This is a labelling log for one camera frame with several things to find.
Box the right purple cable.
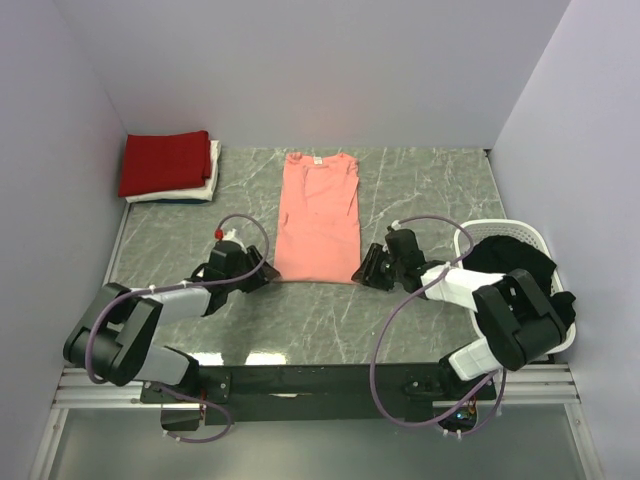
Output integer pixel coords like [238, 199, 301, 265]
[368, 214, 508, 439]

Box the black t-shirt in basket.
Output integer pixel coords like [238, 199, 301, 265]
[462, 235, 576, 353]

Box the aluminium frame rail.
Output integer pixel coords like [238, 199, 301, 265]
[27, 367, 146, 480]

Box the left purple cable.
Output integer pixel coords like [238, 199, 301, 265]
[85, 213, 272, 446]

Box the pink t-shirt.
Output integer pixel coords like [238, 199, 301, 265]
[274, 152, 361, 284]

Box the folded red t-shirt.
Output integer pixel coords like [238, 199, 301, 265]
[118, 130, 212, 197]

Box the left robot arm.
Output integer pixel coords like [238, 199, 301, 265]
[63, 240, 280, 402]

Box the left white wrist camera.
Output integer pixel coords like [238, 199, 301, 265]
[214, 228, 244, 248]

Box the black base beam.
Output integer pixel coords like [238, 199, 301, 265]
[139, 363, 499, 432]

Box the folded blue t-shirt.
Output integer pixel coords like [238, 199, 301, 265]
[156, 199, 208, 205]

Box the folded white t-shirt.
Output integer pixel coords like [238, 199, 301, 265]
[125, 140, 221, 204]

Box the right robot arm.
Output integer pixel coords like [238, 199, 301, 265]
[351, 220, 576, 400]

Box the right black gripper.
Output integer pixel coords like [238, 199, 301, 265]
[351, 243, 405, 292]

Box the purple cable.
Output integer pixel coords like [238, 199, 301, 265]
[85, 213, 272, 446]
[368, 214, 508, 439]

